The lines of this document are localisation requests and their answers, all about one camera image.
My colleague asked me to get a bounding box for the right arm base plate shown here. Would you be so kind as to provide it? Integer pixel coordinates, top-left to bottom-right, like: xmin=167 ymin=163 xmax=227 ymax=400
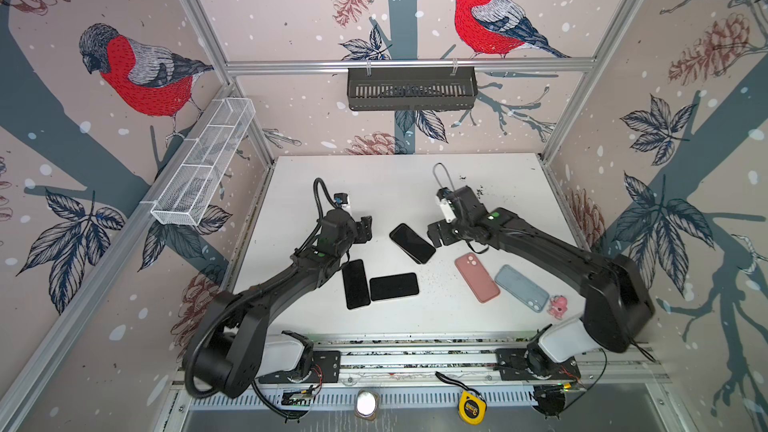
xmin=494 ymin=348 xmax=581 ymax=382

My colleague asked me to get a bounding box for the light blue phone case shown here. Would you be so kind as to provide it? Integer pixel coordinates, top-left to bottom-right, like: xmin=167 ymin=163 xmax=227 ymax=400
xmin=494 ymin=264 xmax=549 ymax=313

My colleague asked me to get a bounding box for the black phone upright left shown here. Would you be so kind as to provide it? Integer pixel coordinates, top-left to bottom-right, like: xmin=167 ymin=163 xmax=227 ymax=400
xmin=342 ymin=259 xmax=371 ymax=310

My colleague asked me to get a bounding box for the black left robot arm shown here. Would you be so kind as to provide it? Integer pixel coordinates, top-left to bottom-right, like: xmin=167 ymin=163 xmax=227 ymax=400
xmin=182 ymin=209 xmax=373 ymax=399

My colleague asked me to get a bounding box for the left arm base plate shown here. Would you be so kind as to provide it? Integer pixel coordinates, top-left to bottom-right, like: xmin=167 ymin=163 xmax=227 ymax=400
xmin=258 ymin=350 xmax=341 ymax=385

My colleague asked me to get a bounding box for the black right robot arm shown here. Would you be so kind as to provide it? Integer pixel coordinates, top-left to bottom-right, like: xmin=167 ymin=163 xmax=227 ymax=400
xmin=428 ymin=186 xmax=655 ymax=377

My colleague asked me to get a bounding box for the yellow tape measure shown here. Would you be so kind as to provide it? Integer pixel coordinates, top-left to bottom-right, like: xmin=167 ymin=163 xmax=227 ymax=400
xmin=435 ymin=372 xmax=487 ymax=425

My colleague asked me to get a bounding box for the black phone lying horizontal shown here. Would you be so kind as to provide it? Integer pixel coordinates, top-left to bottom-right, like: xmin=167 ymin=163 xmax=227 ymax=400
xmin=369 ymin=272 xmax=420 ymax=301

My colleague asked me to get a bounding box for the black phone diagonal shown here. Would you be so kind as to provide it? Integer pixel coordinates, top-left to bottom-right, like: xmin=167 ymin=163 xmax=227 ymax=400
xmin=389 ymin=223 xmax=436 ymax=265

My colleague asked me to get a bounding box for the pink phone case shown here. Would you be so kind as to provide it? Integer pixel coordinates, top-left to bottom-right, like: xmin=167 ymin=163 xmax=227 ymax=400
xmin=454 ymin=253 xmax=500 ymax=303

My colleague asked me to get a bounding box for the white wire basket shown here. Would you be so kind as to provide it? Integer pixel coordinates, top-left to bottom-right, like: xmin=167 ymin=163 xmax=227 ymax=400
xmin=151 ymin=97 xmax=255 ymax=226

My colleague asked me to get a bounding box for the black wire basket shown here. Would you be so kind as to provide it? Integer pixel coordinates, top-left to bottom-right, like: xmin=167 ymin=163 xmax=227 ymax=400
xmin=347 ymin=67 xmax=478 ymax=112

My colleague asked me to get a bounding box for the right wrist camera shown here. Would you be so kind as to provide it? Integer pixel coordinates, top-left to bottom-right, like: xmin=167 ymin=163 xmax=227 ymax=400
xmin=438 ymin=198 xmax=456 ymax=223

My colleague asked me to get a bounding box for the pink toy figure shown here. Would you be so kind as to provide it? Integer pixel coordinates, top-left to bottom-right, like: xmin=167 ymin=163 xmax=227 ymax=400
xmin=548 ymin=295 xmax=568 ymax=320

